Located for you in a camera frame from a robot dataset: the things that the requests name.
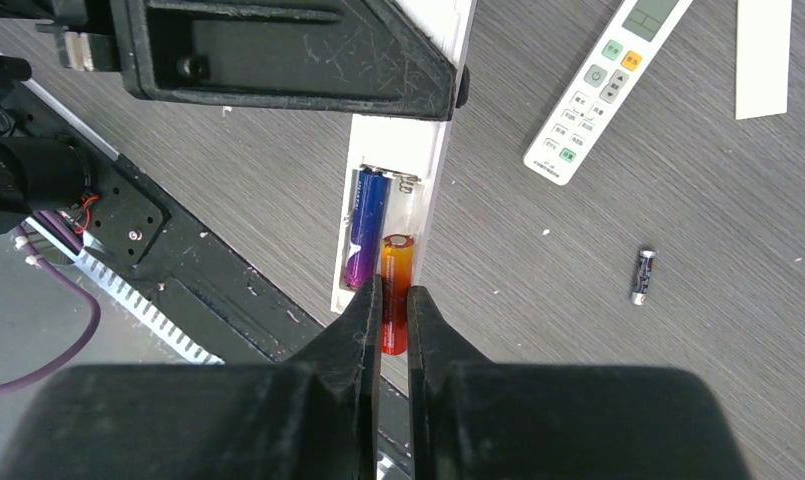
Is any white air conditioner remote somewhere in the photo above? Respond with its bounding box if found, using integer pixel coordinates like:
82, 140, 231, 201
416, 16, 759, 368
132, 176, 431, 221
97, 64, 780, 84
523, 0, 692, 186

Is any blue purple battery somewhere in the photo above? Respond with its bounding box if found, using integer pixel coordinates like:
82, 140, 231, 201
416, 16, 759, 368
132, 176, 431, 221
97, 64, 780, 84
344, 168, 390, 290

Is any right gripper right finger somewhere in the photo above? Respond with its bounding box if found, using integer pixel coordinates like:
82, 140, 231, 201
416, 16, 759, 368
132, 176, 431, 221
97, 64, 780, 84
407, 286, 489, 479

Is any black battery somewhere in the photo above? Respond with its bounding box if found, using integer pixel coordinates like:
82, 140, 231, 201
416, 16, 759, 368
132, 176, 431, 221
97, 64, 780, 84
631, 249, 657, 306

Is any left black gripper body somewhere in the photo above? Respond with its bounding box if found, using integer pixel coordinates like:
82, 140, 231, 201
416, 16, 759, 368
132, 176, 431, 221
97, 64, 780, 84
0, 0, 121, 73

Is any slim white remote control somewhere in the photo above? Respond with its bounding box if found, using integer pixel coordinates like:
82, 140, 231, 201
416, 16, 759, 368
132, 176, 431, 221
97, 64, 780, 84
330, 0, 477, 313

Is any white battery cover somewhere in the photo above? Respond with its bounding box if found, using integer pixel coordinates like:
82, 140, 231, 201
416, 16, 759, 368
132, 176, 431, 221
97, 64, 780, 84
735, 0, 792, 120

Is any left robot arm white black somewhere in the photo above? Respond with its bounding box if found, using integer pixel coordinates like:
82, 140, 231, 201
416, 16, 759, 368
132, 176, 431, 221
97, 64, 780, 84
0, 1, 476, 233

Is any orange red battery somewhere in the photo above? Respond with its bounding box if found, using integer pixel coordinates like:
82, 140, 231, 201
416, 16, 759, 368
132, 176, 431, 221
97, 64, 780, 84
381, 234, 414, 356

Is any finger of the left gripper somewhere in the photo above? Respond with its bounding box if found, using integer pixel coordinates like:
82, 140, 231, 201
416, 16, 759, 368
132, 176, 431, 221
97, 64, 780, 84
455, 66, 471, 109
111, 1, 458, 121

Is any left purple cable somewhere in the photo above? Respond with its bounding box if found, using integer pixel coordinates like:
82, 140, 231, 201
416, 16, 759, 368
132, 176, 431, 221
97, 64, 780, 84
0, 211, 103, 400

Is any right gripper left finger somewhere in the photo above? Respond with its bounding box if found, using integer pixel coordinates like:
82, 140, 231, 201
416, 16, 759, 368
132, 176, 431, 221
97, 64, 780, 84
269, 277, 383, 479

